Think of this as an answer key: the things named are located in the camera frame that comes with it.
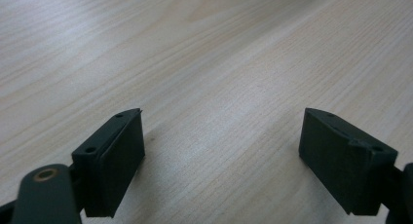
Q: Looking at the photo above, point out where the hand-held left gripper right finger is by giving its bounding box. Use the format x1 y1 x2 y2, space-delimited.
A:
298 107 399 216

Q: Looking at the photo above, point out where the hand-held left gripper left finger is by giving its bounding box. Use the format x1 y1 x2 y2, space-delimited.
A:
71 107 146 218

